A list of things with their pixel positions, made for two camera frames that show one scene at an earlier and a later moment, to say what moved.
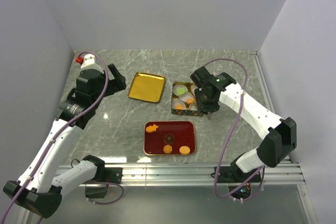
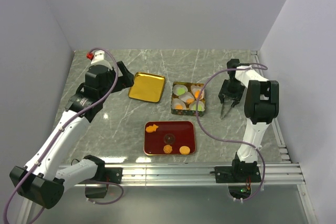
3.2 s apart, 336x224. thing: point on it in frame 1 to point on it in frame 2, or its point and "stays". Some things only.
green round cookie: [181, 91] stays
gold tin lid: [146, 86] stays
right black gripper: [212, 108] to [236, 97]
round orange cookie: [179, 107] stays
